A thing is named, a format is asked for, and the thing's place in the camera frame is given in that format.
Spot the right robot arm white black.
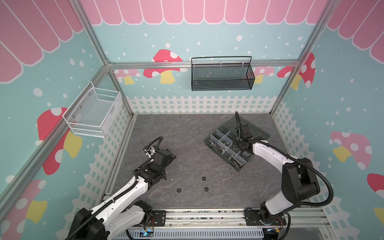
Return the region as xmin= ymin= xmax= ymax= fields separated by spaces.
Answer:
xmin=235 ymin=112 xmax=334 ymax=225

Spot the white slotted cable duct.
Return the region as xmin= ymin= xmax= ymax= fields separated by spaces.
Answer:
xmin=129 ymin=228 xmax=265 ymax=240

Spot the dark green compartment organizer box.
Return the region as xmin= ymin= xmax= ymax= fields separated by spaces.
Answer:
xmin=205 ymin=112 xmax=270 ymax=171

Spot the white wire mesh basket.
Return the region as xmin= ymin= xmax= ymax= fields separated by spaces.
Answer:
xmin=63 ymin=82 xmax=123 ymax=138

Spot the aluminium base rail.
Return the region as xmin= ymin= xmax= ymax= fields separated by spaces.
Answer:
xmin=157 ymin=208 xmax=330 ymax=229

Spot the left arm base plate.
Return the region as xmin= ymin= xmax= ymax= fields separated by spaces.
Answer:
xmin=139 ymin=210 xmax=167 ymax=227

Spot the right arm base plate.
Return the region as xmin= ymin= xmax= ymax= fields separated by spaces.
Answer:
xmin=244 ymin=208 xmax=287 ymax=227

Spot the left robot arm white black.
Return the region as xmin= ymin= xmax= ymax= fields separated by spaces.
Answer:
xmin=67 ymin=136 xmax=176 ymax=240

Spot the black wire mesh basket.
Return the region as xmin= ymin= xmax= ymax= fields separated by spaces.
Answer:
xmin=191 ymin=56 xmax=256 ymax=92

